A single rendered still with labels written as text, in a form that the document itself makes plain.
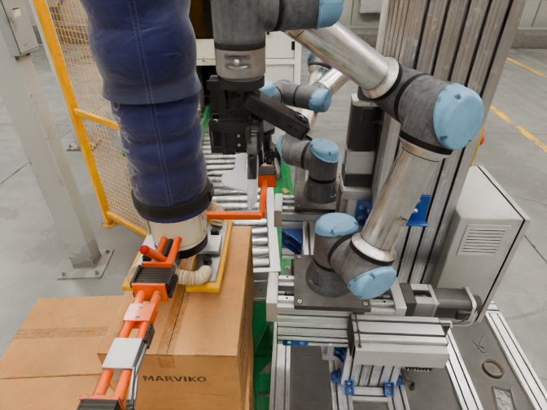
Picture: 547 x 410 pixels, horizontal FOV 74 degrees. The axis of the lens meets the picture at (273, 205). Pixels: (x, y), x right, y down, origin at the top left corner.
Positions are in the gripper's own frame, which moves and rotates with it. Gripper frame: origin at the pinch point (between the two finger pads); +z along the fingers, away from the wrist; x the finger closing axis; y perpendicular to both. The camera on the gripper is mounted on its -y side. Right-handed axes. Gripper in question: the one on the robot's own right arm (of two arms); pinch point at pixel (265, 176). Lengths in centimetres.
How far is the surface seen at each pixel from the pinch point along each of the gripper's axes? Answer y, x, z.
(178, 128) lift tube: 38, -19, -34
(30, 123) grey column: -69, -133, 7
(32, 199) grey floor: -159, -225, 118
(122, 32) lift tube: 41, -27, -56
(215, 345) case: 57, -13, 24
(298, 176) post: -64, 16, 36
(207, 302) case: 41, -18, 24
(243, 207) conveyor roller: -73, -18, 65
